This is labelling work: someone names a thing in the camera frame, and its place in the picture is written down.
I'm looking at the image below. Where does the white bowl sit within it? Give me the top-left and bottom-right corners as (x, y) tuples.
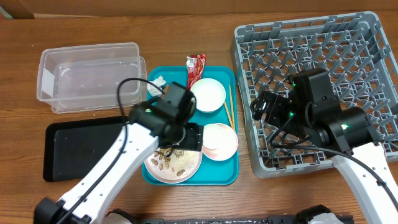
(190, 78), (226, 113)

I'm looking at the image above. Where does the pink shallow bowl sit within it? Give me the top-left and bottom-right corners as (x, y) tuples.
(201, 123), (239, 161)

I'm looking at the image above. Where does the red snack wrapper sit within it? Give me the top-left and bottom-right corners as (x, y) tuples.
(186, 54), (207, 89)

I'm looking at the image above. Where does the white cup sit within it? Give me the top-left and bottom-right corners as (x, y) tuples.
(203, 124), (227, 150)

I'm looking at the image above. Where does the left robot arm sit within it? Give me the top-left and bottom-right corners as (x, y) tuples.
(34, 82), (203, 223)

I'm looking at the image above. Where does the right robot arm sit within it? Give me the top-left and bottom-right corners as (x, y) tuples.
(250, 68), (397, 223)

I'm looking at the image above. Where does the grey dishwasher rack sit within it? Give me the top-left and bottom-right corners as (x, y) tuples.
(231, 12), (397, 179)

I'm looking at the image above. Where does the white plate with peanut shells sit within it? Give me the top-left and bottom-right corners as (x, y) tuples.
(144, 149), (203, 184)

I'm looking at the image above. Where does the orange carrot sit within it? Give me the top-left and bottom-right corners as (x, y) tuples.
(164, 84), (170, 93)

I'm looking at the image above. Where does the crumpled white tissue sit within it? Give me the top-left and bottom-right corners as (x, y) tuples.
(147, 76), (167, 96)

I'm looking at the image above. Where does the teal serving tray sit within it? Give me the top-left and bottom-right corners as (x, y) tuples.
(142, 65), (239, 185)

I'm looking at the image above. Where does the black rectangular tray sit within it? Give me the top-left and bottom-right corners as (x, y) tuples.
(43, 116), (123, 182)

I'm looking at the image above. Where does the clear plastic storage bin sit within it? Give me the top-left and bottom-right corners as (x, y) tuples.
(36, 42), (147, 114)

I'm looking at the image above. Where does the black mounting rail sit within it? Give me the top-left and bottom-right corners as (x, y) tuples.
(105, 205), (355, 224)

